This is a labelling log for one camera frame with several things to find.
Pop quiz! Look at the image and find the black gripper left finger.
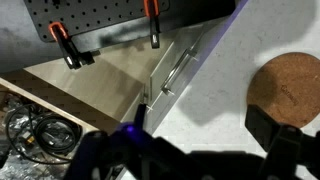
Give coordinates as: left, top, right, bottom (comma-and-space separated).
63, 104, 187, 180

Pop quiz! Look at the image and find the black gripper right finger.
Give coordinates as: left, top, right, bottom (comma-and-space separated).
245, 104, 320, 180

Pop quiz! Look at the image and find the open wooden drawer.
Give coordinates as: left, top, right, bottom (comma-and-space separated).
0, 70, 115, 168

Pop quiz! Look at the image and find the left orange black clamp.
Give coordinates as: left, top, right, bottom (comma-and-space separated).
48, 22, 94, 69

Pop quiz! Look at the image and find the orange black clamp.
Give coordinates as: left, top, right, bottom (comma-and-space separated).
48, 22, 94, 69
143, 0, 160, 49

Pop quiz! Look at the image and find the white lower drawer front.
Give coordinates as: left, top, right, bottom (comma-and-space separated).
121, 22, 214, 133

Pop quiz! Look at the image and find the black perforated mounting board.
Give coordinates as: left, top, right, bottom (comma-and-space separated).
23, 0, 171, 43

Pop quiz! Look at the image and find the right orange black clamp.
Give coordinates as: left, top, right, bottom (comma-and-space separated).
143, 0, 160, 49

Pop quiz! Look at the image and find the black coiled cable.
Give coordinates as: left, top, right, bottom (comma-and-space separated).
4, 103, 83, 166

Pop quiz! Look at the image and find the silver drawer bar handle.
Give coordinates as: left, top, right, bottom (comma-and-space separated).
161, 48, 197, 96

